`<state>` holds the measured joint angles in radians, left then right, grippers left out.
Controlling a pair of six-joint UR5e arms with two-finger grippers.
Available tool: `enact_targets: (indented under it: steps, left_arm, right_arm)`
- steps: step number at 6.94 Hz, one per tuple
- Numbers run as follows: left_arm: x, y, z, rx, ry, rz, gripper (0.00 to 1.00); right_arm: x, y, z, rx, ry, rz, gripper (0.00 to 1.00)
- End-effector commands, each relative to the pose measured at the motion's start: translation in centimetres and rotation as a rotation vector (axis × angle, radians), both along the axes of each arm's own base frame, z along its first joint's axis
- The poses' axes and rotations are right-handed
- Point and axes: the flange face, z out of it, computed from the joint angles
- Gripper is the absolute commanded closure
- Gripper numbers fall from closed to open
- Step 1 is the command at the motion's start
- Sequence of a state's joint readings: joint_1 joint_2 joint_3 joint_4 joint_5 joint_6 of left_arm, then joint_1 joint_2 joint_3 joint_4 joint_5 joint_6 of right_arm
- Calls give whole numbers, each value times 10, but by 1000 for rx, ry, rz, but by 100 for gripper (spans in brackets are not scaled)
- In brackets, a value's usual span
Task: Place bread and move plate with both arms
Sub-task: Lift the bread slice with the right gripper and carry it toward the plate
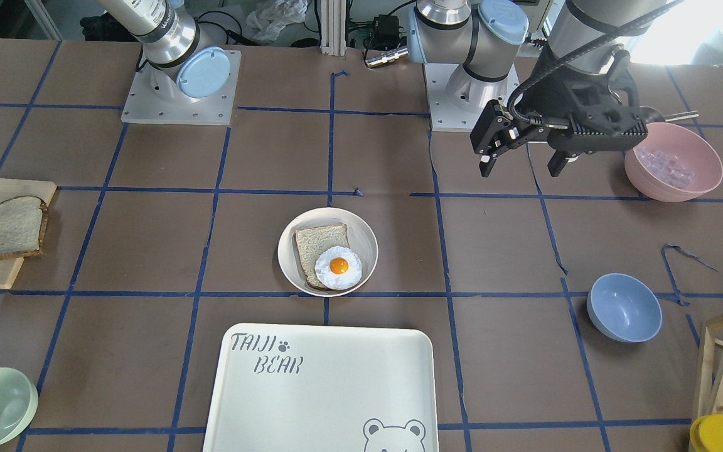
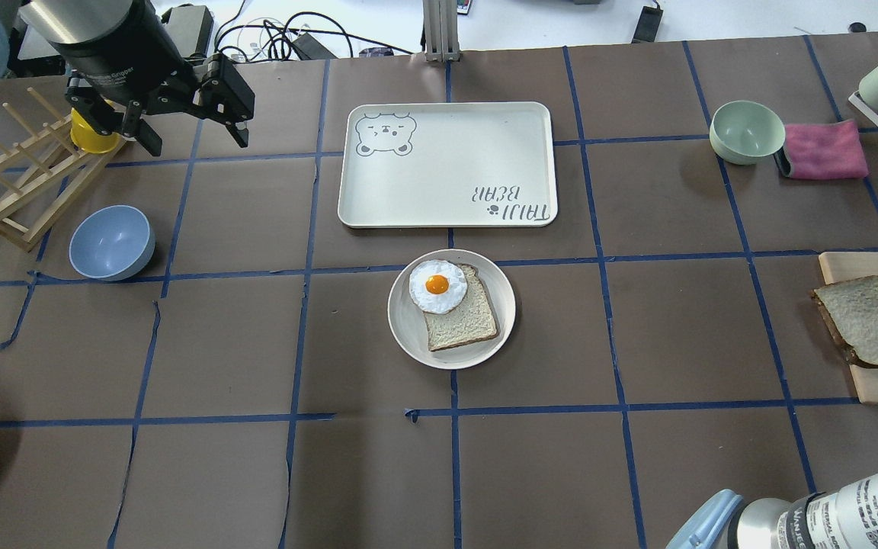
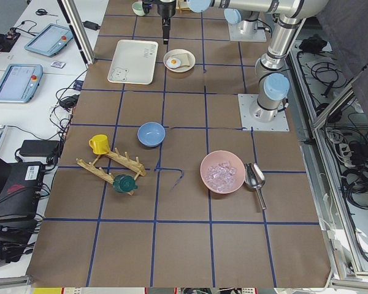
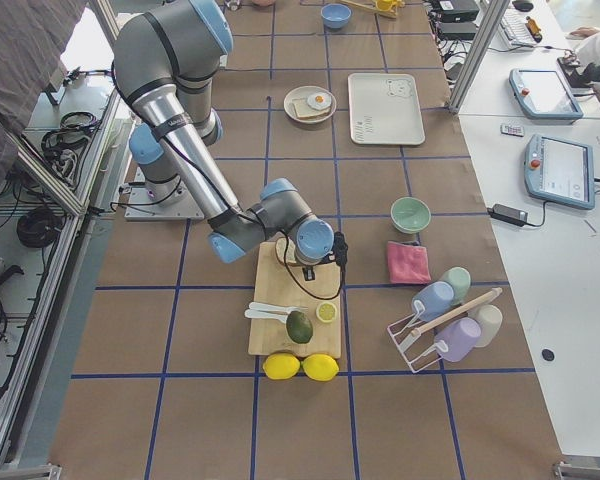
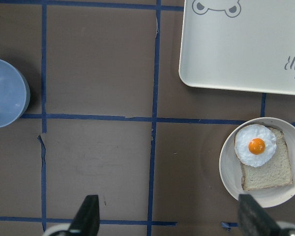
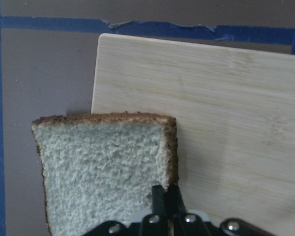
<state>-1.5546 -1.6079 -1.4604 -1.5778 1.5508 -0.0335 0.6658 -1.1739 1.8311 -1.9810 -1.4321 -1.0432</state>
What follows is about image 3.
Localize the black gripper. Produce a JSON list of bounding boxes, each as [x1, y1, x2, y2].
[[157, 0, 175, 45]]

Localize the round cream plate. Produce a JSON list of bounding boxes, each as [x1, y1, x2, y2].
[[163, 49, 196, 73]]

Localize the bottom bread slice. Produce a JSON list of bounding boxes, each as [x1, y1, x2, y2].
[[171, 53, 191, 67]]

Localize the light green bowl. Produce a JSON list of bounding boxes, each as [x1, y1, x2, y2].
[[132, 1, 145, 17]]

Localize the fried egg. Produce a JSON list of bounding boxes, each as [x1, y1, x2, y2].
[[166, 57, 182, 69]]

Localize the white bear serving tray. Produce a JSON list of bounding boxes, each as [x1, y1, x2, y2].
[[107, 40, 158, 85]]

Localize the blue bowl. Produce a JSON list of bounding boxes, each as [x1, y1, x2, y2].
[[137, 122, 166, 148]]

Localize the blue teach pendant far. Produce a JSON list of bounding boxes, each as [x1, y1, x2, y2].
[[24, 23, 73, 56]]

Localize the blue teach pendant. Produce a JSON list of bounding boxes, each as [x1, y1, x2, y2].
[[24, 23, 73, 56], [0, 64, 43, 104]]

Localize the black scissors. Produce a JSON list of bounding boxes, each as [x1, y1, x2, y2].
[[35, 9, 58, 17]]

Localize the yellow cup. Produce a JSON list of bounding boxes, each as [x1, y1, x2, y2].
[[88, 134, 110, 155]]

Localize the wooden dish rack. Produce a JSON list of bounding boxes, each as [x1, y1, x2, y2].
[[75, 147, 147, 197]]

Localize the blue teach pendant near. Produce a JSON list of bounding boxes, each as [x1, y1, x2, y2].
[[0, 64, 43, 104]]

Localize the pink bowl with ice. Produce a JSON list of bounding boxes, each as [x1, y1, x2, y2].
[[200, 150, 245, 194]]

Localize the dark green cup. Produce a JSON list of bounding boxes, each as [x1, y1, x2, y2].
[[113, 174, 137, 194]]

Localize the metal ice scoop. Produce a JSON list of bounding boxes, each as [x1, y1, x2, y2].
[[244, 163, 267, 210]]

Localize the black power adapter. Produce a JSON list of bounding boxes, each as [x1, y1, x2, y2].
[[19, 140, 59, 157]]

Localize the white power strip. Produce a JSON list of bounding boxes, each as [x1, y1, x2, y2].
[[326, 127, 355, 168]]

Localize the black electronics box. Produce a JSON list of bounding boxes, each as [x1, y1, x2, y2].
[[0, 161, 44, 222]]

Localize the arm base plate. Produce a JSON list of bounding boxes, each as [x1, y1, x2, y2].
[[228, 20, 267, 42], [238, 94, 289, 132]]

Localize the aluminium frame post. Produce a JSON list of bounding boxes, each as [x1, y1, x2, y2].
[[57, 0, 95, 65]]

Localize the black cable bundle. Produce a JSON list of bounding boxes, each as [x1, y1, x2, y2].
[[340, 167, 368, 211]]

